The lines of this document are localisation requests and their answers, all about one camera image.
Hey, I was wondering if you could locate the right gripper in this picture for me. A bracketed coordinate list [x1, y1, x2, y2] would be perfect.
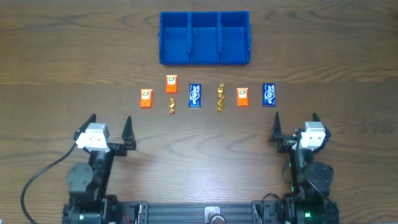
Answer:
[269, 111, 332, 154]

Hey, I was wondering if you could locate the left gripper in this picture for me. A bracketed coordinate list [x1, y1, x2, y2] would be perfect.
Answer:
[73, 113, 137, 157]

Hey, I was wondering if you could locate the blue candy pack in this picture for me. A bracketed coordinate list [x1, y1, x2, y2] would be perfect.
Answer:
[188, 83, 202, 109]
[262, 83, 276, 108]

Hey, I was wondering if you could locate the orange candy box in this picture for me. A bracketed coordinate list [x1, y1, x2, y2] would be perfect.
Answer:
[139, 88, 154, 109]
[165, 74, 178, 94]
[236, 87, 249, 108]

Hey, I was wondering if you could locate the blue tray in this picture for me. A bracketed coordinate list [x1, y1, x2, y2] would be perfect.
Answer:
[159, 11, 251, 66]

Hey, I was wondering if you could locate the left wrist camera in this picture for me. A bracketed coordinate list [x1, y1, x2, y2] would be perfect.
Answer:
[75, 122, 111, 154]

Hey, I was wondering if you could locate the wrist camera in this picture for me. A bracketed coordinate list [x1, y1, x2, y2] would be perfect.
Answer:
[297, 121, 326, 149]
[75, 122, 111, 154]

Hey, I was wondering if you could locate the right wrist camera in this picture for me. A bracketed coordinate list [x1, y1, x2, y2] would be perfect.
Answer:
[297, 121, 326, 149]

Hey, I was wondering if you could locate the mounting rail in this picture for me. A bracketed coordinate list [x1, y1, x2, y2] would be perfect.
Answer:
[62, 200, 340, 224]

